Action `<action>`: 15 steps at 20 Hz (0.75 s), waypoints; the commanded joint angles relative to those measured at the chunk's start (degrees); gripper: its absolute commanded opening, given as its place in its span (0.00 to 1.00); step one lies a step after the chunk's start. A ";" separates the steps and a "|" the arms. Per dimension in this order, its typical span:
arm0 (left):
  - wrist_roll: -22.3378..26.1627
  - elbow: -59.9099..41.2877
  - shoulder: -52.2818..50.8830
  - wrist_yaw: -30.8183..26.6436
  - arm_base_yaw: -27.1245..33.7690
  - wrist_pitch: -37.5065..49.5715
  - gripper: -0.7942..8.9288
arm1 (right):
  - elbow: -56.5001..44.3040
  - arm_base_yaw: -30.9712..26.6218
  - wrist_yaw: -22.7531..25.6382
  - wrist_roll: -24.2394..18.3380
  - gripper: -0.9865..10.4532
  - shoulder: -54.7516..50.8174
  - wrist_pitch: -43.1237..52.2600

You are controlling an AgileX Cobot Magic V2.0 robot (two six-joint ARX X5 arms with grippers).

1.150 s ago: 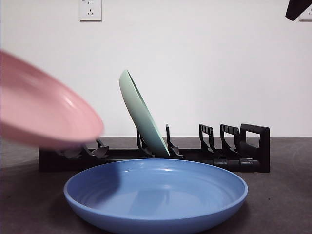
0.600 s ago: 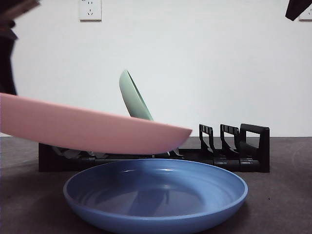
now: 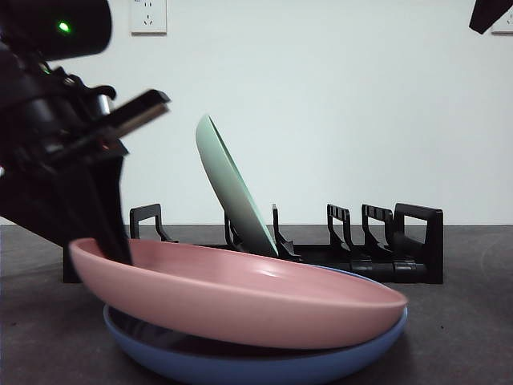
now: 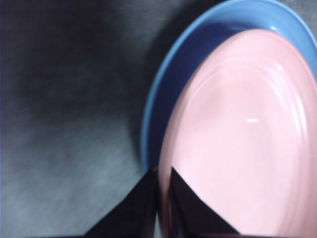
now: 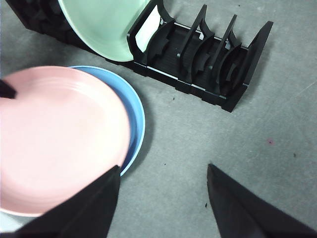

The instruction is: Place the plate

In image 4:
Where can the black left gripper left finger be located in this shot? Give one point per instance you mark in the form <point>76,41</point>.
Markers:
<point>133,213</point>

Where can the blue plate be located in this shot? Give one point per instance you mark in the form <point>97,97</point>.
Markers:
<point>173,74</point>

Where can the pink plate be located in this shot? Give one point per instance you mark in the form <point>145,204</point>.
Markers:
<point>242,129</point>

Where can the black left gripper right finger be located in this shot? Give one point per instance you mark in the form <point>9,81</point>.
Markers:
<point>195,213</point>

